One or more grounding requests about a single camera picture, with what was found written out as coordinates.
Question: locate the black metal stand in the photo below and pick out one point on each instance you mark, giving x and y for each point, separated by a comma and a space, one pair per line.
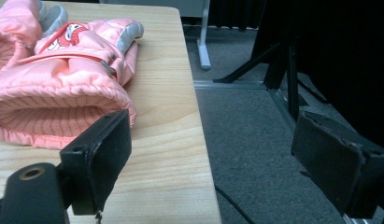
292, 77

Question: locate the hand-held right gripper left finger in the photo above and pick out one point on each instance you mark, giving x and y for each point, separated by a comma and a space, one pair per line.
99, 155

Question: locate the black curtain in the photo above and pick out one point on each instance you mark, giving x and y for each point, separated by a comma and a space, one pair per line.
351, 62

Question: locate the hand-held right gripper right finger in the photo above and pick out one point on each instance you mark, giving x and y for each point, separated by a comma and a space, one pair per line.
329, 161

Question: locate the pink and grey glove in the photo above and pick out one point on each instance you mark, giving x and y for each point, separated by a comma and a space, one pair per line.
71, 77
15, 18

